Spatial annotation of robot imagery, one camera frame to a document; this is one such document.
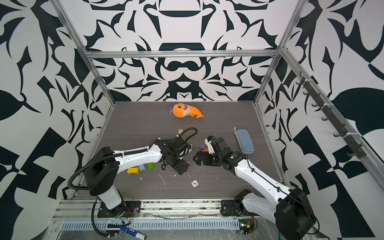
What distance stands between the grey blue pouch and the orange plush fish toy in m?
0.28

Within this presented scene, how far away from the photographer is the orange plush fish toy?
3.51 feet

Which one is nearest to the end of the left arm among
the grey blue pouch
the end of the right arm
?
the end of the right arm

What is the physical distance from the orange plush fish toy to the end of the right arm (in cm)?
35

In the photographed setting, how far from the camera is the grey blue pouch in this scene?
0.94 meters

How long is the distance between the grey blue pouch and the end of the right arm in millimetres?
290
